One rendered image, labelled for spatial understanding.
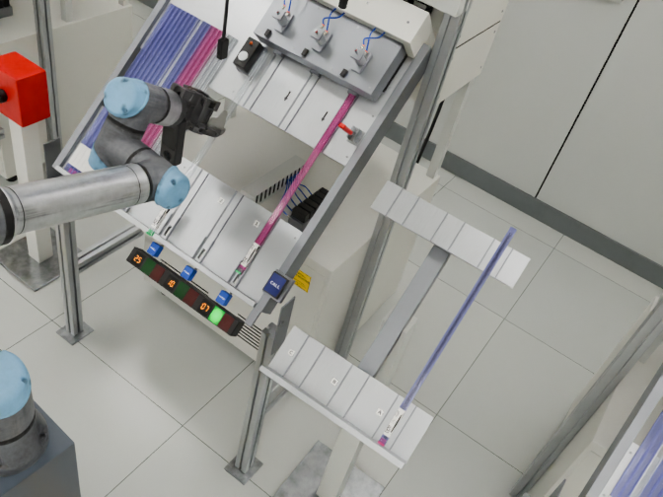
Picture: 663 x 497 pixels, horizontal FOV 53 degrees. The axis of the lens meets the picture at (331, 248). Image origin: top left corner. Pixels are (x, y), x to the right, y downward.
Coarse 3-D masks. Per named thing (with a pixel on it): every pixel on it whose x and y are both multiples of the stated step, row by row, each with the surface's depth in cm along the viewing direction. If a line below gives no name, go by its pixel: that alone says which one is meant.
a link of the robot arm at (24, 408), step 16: (0, 352) 121; (0, 368) 119; (16, 368) 120; (0, 384) 117; (16, 384) 118; (0, 400) 116; (16, 400) 118; (32, 400) 125; (0, 416) 117; (16, 416) 120; (32, 416) 126; (0, 432) 120; (16, 432) 123
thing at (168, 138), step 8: (184, 120) 138; (168, 128) 139; (176, 128) 138; (184, 128) 139; (168, 136) 141; (176, 136) 139; (168, 144) 142; (176, 144) 140; (160, 152) 144; (168, 152) 143; (176, 152) 142; (168, 160) 144; (176, 160) 143
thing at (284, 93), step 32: (192, 0) 169; (224, 0) 167; (256, 0) 165; (224, 64) 164; (288, 64) 159; (224, 96) 162; (256, 96) 160; (288, 96) 157; (320, 96) 155; (384, 96) 151; (288, 128) 156; (320, 128) 154
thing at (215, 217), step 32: (192, 192) 159; (224, 192) 157; (192, 224) 158; (224, 224) 156; (256, 224) 154; (288, 224) 152; (192, 256) 156; (224, 256) 154; (256, 256) 152; (256, 288) 151
